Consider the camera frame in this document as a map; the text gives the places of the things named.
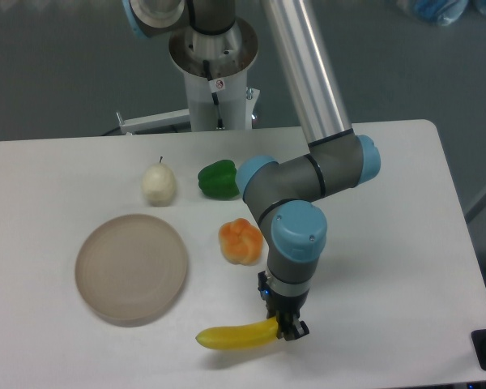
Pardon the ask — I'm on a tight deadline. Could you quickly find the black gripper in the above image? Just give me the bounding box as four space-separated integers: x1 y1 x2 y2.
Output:
258 271 309 340

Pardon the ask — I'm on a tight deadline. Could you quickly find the yellow toy banana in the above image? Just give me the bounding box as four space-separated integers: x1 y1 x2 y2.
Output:
195 318 279 351

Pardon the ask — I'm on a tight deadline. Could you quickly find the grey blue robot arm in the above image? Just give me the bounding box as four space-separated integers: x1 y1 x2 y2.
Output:
123 1 381 340

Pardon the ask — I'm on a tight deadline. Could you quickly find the orange toy bread roll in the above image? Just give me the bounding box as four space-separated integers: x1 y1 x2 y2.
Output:
218 218 264 266

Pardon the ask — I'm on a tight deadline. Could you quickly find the green toy bell pepper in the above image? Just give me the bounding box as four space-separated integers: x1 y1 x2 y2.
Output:
197 160 240 200

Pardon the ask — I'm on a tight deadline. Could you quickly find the beige round plate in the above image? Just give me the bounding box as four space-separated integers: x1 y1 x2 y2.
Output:
75 214 189 327

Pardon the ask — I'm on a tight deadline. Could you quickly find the white toy pear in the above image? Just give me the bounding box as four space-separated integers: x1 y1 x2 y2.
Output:
141 156 177 207

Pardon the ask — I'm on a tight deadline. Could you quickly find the blue plastic bag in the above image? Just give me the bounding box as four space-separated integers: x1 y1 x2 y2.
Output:
411 0 468 25

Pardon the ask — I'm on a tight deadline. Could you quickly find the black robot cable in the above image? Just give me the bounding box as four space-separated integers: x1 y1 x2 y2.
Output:
202 59 224 130

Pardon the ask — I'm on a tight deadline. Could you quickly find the white mounting bracket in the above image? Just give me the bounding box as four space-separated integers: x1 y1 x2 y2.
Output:
116 109 190 135

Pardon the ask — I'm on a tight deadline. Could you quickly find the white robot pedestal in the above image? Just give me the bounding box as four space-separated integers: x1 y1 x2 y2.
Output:
169 17 258 131

